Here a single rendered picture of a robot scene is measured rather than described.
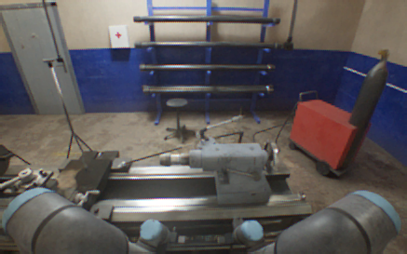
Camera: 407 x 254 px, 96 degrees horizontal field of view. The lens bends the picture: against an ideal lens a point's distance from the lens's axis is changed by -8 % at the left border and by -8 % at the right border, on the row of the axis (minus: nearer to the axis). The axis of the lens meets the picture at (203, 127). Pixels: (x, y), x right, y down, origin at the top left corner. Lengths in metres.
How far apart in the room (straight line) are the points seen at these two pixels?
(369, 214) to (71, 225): 0.58
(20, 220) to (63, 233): 0.11
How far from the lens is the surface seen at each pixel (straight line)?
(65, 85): 4.88
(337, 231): 0.47
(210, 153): 1.21
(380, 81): 2.77
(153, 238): 0.99
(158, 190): 1.62
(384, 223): 0.55
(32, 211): 0.53
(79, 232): 0.47
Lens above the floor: 1.89
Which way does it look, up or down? 30 degrees down
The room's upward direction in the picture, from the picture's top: 1 degrees clockwise
